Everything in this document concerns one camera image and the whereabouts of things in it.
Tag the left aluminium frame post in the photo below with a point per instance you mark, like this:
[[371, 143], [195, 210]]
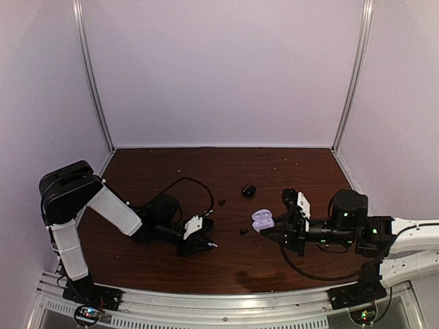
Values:
[[78, 15]]

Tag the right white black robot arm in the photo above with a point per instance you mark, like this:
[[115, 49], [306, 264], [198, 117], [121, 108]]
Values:
[[398, 249]]

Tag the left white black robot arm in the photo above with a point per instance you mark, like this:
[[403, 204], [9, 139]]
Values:
[[66, 192]]

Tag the lilac earbud charging case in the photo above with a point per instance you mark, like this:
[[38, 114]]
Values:
[[262, 220]]

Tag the right aluminium frame post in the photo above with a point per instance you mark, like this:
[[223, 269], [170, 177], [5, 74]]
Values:
[[360, 54]]

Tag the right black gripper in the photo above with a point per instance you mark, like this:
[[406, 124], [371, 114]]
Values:
[[295, 232]]

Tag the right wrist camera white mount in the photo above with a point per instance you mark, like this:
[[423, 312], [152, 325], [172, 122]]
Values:
[[292, 198]]

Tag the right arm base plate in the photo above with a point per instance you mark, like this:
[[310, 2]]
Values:
[[355, 295]]

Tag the right circuit board with leds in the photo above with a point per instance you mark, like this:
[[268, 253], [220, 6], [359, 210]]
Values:
[[363, 316]]

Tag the black earbud charging case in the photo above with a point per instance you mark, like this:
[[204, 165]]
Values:
[[248, 190]]

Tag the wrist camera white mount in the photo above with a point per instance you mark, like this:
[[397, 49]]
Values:
[[292, 198], [197, 224]]

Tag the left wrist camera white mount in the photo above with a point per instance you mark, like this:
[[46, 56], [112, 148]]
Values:
[[197, 224]]

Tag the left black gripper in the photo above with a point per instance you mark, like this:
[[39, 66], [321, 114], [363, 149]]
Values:
[[190, 246]]

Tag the aluminium front rail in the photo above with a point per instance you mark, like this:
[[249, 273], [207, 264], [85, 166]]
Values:
[[309, 308]]

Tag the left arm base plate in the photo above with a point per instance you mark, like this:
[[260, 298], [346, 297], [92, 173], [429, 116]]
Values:
[[105, 298]]

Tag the circuit board with leds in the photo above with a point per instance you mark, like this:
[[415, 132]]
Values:
[[363, 316], [86, 315]]

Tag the aluminium frame post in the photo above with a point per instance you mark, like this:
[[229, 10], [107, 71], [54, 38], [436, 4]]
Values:
[[78, 15], [360, 54]]

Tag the left circuit board with leds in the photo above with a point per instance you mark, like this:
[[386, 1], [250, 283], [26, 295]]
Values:
[[86, 315]]

